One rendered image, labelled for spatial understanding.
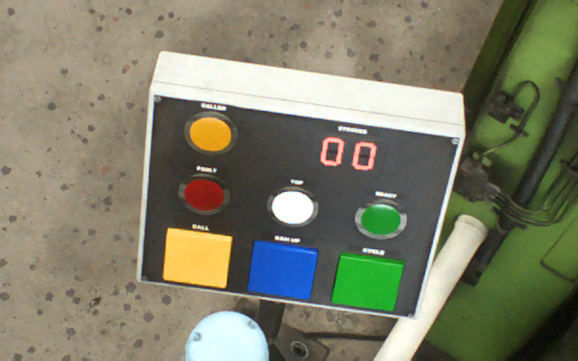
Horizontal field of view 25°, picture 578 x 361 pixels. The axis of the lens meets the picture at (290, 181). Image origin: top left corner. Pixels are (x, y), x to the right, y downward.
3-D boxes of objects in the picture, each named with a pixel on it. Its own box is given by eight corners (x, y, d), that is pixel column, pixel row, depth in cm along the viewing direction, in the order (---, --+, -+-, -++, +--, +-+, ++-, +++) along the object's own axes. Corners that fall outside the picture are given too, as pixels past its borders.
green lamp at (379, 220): (389, 246, 146) (395, 234, 142) (353, 225, 146) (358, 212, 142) (402, 225, 147) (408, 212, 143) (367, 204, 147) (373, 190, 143)
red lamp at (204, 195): (213, 222, 145) (214, 209, 141) (179, 201, 146) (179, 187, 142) (228, 201, 146) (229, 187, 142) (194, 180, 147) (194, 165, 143)
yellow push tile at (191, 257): (225, 289, 152) (231, 241, 147) (162, 280, 152) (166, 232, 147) (227, 279, 153) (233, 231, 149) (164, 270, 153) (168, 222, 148)
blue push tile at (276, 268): (309, 300, 152) (318, 253, 147) (246, 292, 152) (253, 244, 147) (310, 290, 154) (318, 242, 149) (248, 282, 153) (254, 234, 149)
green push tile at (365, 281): (393, 312, 152) (404, 265, 148) (330, 303, 152) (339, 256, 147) (393, 301, 154) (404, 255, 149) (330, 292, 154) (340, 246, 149)
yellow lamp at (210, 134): (220, 163, 140) (221, 147, 136) (184, 141, 141) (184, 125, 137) (236, 141, 141) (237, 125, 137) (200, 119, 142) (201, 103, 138)
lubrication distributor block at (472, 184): (480, 220, 184) (502, 184, 172) (442, 197, 185) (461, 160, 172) (491, 201, 186) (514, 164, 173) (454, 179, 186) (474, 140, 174)
